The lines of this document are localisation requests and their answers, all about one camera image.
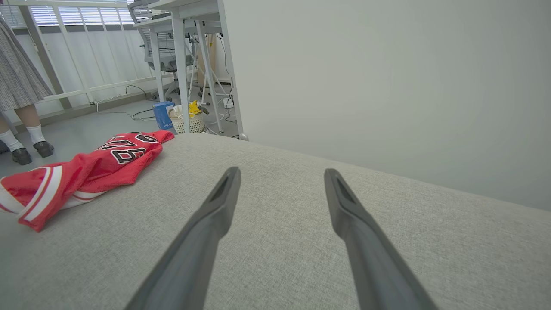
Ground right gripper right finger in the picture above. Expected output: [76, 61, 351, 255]
[324, 168, 437, 310]

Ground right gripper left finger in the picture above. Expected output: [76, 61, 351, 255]
[125, 167, 241, 310]

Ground red basketball jersey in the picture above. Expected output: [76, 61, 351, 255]
[0, 130, 175, 232]

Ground white plastic laundry basket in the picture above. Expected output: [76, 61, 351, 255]
[169, 105, 205, 134]

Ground blue cardboard box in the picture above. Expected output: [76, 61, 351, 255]
[153, 101, 175, 130]

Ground white desk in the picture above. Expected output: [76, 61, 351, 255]
[133, 0, 225, 135]

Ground grey mesh office chair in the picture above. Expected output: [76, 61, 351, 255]
[128, 0, 196, 100]

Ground brown cardboard panel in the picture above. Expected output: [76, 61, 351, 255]
[197, 34, 217, 87]

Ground black shoe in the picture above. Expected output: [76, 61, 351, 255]
[12, 148, 33, 166]
[33, 141, 55, 158]

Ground white window railing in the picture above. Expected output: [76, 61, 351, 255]
[0, 0, 173, 112]

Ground person in grey skirt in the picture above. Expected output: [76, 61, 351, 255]
[0, 17, 55, 166]

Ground white window blinds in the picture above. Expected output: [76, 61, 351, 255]
[30, 5, 135, 26]

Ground black floor cable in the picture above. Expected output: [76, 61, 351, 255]
[125, 85, 156, 121]

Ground white partition frame post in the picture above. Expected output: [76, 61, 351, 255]
[217, 0, 249, 141]

